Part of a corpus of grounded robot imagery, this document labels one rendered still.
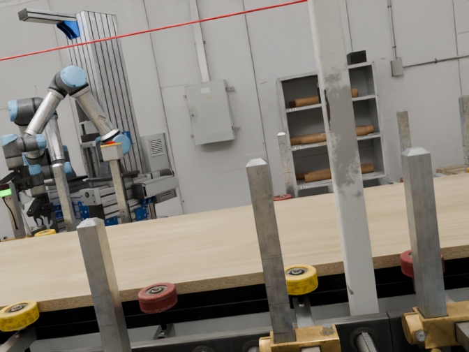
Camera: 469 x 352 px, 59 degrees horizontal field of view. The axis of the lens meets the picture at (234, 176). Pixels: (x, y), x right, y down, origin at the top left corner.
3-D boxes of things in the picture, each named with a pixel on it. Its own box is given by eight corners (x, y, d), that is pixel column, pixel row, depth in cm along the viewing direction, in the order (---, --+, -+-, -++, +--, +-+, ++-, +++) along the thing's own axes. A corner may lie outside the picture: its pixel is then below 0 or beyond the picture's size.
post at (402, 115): (408, 221, 178) (396, 110, 171) (417, 220, 177) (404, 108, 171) (411, 223, 174) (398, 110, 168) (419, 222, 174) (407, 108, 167)
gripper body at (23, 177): (31, 189, 196) (25, 165, 195) (12, 193, 194) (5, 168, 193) (35, 188, 204) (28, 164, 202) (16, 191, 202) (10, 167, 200)
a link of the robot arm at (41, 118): (54, 69, 227) (8, 146, 211) (61, 65, 218) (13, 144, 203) (73, 82, 233) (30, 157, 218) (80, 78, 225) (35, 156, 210)
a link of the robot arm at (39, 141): (38, 134, 211) (15, 137, 204) (45, 133, 202) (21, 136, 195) (42, 149, 212) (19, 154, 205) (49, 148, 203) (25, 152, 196)
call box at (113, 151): (109, 161, 185) (106, 144, 184) (124, 159, 185) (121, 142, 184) (103, 163, 178) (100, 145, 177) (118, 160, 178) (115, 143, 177)
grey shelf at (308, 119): (297, 227, 443) (275, 82, 423) (382, 215, 434) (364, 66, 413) (300, 239, 399) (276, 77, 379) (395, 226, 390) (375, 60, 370)
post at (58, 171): (78, 265, 192) (55, 163, 186) (85, 264, 192) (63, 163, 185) (75, 267, 188) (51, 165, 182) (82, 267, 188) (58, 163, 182)
